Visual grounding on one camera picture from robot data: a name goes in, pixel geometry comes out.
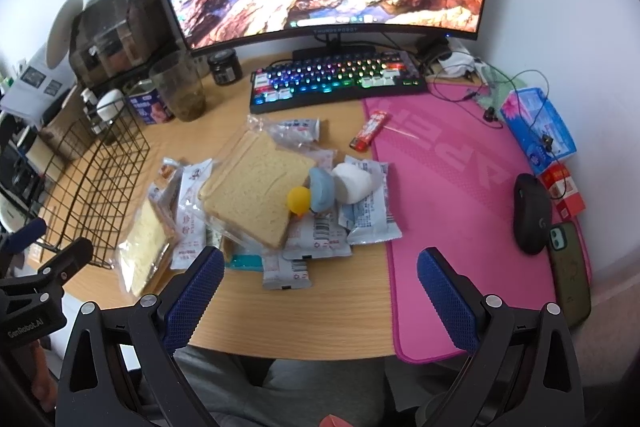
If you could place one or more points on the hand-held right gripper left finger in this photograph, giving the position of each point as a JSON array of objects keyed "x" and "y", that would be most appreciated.
[{"x": 197, "y": 292}]

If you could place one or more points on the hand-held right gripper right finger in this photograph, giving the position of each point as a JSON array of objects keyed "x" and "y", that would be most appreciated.
[{"x": 447, "y": 302}]

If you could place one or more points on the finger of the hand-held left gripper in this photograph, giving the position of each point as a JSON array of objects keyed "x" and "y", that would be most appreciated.
[
  {"x": 65, "y": 262},
  {"x": 25, "y": 234}
]

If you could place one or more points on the small sliced bread bag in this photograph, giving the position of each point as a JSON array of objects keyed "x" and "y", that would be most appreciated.
[{"x": 145, "y": 247}]

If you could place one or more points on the long white snack packet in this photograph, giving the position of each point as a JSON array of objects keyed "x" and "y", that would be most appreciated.
[{"x": 192, "y": 217}]

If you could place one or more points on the white barcode snack packet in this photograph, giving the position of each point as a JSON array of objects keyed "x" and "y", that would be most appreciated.
[
  {"x": 320, "y": 239},
  {"x": 287, "y": 272}
]

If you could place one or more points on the small packet with bread picture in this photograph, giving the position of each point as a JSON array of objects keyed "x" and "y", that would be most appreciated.
[{"x": 167, "y": 177}]

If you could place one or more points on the clear noodle packet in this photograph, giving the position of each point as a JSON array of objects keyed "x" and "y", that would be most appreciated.
[{"x": 255, "y": 187}]

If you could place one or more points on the yellow ball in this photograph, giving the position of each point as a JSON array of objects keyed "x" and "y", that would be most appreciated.
[{"x": 299, "y": 199}]

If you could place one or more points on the white ball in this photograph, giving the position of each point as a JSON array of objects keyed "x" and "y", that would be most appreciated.
[{"x": 352, "y": 182}]

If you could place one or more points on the blue ball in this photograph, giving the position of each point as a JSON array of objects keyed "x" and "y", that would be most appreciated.
[{"x": 322, "y": 189}]

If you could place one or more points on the person's left forearm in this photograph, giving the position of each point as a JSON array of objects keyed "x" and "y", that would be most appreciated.
[{"x": 42, "y": 377}]

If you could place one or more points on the teal sachet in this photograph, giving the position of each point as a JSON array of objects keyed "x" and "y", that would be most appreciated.
[{"x": 245, "y": 261}]

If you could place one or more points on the pink mouse mat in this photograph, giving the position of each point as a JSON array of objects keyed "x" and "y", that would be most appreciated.
[{"x": 450, "y": 207}]

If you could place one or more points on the black computer mouse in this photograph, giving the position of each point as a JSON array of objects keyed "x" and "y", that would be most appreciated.
[{"x": 532, "y": 217}]

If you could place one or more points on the phone in green case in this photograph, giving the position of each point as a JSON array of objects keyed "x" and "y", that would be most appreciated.
[{"x": 570, "y": 277}]

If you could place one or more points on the person's grey pants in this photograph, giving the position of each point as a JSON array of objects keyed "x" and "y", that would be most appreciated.
[{"x": 300, "y": 392}]

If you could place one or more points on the small white bottle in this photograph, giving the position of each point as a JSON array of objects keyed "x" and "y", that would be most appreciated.
[{"x": 88, "y": 101}]

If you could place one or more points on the grey printed box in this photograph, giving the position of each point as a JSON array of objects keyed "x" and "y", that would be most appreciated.
[{"x": 35, "y": 87}]

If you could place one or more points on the white rounded gadget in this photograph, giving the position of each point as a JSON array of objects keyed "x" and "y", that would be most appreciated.
[{"x": 110, "y": 103}]

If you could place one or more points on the small red box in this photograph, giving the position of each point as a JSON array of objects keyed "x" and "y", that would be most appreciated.
[{"x": 565, "y": 192}]

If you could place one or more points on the blue tissue box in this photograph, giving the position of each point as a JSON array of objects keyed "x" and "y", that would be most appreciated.
[{"x": 147, "y": 107}]

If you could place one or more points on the thin white stick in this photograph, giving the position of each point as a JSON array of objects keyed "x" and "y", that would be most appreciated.
[{"x": 400, "y": 132}]

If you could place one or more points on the small red packet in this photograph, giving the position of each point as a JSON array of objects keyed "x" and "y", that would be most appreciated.
[{"x": 369, "y": 131}]

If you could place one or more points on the blue tissue pack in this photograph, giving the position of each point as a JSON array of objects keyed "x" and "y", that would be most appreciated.
[{"x": 537, "y": 127}]

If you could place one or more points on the large glass jar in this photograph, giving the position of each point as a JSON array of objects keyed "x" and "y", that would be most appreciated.
[{"x": 180, "y": 92}]

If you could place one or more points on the white round disc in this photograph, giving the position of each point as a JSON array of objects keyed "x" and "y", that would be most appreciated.
[{"x": 62, "y": 29}]

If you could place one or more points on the pale green cloth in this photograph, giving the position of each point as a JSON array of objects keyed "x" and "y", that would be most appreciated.
[{"x": 500, "y": 87}]

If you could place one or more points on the black jar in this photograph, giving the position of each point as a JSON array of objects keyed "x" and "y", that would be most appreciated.
[{"x": 225, "y": 67}]

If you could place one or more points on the backlit mechanical keyboard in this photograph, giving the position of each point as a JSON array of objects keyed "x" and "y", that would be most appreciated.
[{"x": 335, "y": 79}]

